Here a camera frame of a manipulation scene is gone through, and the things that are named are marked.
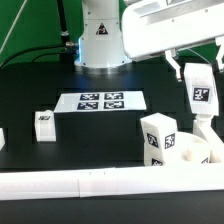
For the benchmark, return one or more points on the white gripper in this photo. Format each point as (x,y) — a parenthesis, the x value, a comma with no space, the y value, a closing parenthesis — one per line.
(151,27)

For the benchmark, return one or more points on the white left wall piece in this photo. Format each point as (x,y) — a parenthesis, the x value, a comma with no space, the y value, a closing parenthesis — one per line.
(2,139)

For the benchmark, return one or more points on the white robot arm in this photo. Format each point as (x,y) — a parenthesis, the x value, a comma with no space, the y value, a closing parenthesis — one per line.
(101,44)

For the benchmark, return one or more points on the white front wall bar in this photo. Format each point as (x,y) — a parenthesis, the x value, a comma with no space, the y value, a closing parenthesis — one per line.
(111,181)

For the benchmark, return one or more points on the black vertical post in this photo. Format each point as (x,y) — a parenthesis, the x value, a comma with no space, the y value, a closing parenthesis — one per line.
(67,57)

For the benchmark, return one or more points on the white marker base plate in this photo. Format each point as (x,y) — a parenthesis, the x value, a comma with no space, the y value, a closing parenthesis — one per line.
(100,101)

